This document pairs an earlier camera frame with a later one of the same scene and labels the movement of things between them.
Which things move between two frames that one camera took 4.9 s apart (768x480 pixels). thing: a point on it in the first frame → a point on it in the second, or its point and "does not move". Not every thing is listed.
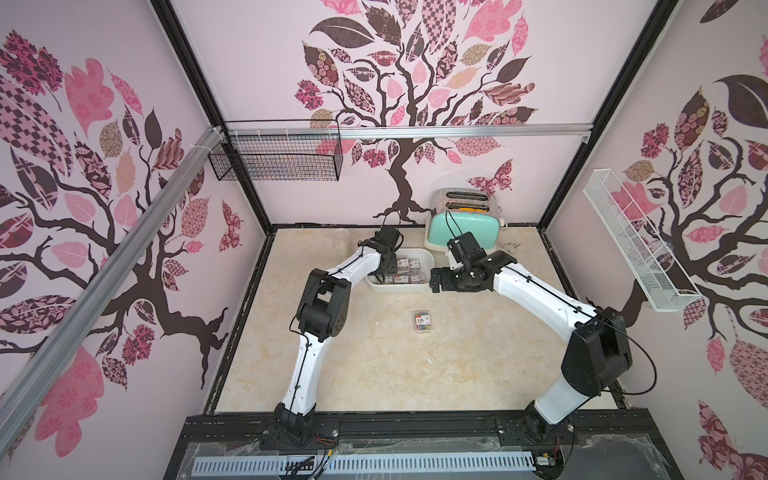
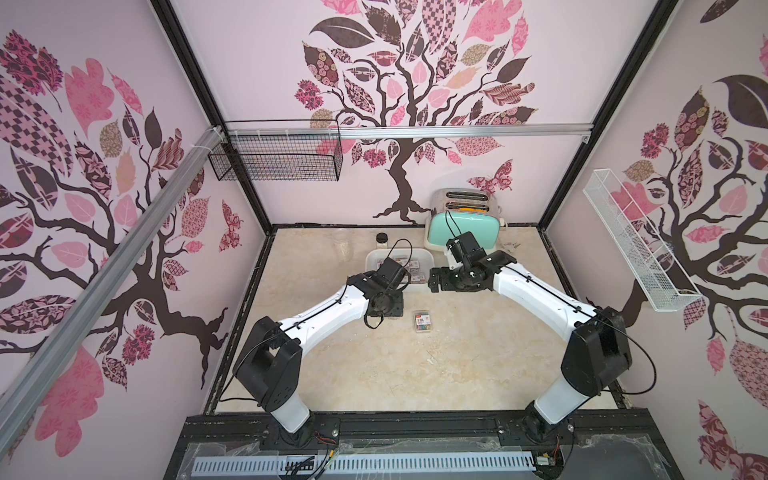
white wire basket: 655,276 does not move
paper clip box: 423,322 does not move
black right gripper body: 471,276 does not move
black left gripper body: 389,265 → 391,306
